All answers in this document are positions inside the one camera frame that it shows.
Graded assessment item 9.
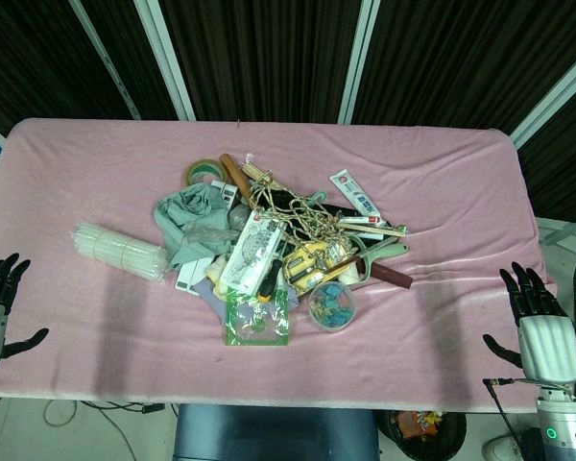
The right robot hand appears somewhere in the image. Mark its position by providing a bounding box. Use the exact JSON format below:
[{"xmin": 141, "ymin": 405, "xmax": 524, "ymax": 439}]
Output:
[{"xmin": 482, "ymin": 261, "xmax": 576, "ymax": 386}]

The white small card box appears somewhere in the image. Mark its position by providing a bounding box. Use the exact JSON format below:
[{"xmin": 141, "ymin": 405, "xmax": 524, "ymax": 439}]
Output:
[{"xmin": 174, "ymin": 256, "xmax": 215, "ymax": 292}]

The round box of clips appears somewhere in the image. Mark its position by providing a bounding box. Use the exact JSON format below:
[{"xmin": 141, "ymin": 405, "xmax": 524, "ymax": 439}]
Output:
[{"xmin": 307, "ymin": 281, "xmax": 358, "ymax": 332}]

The white black label box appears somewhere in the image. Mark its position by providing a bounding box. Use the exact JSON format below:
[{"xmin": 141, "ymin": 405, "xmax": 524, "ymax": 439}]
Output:
[{"xmin": 210, "ymin": 179, "xmax": 239, "ymax": 208}]

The bundle of white straws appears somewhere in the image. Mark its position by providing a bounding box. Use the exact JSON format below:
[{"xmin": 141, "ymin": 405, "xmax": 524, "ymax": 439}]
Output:
[{"xmin": 69, "ymin": 220, "xmax": 168, "ymax": 285}]

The black waste bin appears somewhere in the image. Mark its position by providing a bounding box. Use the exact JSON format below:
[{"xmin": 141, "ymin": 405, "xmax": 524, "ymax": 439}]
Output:
[{"xmin": 381, "ymin": 409, "xmax": 468, "ymax": 461}]

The dark red flat bar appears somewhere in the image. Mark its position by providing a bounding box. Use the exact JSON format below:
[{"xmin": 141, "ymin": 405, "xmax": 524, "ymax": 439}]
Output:
[{"xmin": 360, "ymin": 258, "xmax": 414, "ymax": 290}]

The wooden chopsticks pack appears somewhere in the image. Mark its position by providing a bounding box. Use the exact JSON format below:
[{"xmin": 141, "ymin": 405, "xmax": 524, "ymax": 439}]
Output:
[{"xmin": 337, "ymin": 216, "xmax": 411, "ymax": 238}]

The purple grey cloth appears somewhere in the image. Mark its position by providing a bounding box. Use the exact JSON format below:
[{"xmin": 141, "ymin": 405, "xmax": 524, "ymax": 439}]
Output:
[{"xmin": 191, "ymin": 279, "xmax": 231, "ymax": 326}]

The grey green cloth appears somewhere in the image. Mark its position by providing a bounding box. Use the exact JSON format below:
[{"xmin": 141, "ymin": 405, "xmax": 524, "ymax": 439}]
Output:
[{"xmin": 153, "ymin": 182, "xmax": 236, "ymax": 270}]

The white toothpaste tube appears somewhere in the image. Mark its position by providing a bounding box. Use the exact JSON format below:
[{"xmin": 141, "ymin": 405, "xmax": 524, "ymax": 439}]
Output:
[{"xmin": 329, "ymin": 171, "xmax": 386, "ymax": 226}]

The crumpled clear plastic bag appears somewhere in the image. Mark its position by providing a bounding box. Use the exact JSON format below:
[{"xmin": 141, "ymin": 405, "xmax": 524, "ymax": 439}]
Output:
[{"xmin": 183, "ymin": 225, "xmax": 241, "ymax": 247}]

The yellow black tape measure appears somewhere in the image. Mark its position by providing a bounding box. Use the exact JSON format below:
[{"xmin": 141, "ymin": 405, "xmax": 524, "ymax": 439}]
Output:
[{"xmin": 282, "ymin": 242, "xmax": 332, "ymax": 294}]

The pink table cloth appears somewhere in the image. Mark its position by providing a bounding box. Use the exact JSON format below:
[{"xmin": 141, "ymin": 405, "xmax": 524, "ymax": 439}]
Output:
[{"xmin": 0, "ymin": 117, "xmax": 543, "ymax": 414}]

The green tape roll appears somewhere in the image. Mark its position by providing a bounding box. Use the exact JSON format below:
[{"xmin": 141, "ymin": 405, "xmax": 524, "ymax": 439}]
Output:
[{"xmin": 186, "ymin": 157, "xmax": 228, "ymax": 184}]

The green framed plastic packet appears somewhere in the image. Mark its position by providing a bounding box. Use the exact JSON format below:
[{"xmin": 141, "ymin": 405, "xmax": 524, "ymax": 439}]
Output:
[{"xmin": 222, "ymin": 288, "xmax": 292, "ymax": 348}]

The white ruler set package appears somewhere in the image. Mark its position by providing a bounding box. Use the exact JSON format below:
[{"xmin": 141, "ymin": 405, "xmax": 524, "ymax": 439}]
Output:
[{"xmin": 219, "ymin": 210, "xmax": 282, "ymax": 291}]

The black yellow screwdriver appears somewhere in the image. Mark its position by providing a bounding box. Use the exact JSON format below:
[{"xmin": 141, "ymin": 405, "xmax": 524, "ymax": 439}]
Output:
[{"xmin": 258, "ymin": 259, "xmax": 283, "ymax": 302}]

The brown wooden stick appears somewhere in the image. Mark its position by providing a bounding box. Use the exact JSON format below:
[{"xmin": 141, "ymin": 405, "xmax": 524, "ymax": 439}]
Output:
[{"xmin": 219, "ymin": 153, "xmax": 256, "ymax": 208}]

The black robot hand cable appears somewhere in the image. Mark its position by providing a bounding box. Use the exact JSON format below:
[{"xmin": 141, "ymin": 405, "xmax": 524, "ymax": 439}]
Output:
[{"xmin": 481, "ymin": 377, "xmax": 539, "ymax": 461}]

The green handled peeler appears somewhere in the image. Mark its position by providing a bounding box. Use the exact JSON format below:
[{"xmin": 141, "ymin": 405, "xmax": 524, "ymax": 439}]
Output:
[{"xmin": 348, "ymin": 233, "xmax": 410, "ymax": 285}]

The beige rope net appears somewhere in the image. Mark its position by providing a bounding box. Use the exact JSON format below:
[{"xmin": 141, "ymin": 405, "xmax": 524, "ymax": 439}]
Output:
[{"xmin": 249, "ymin": 172, "xmax": 356, "ymax": 255}]

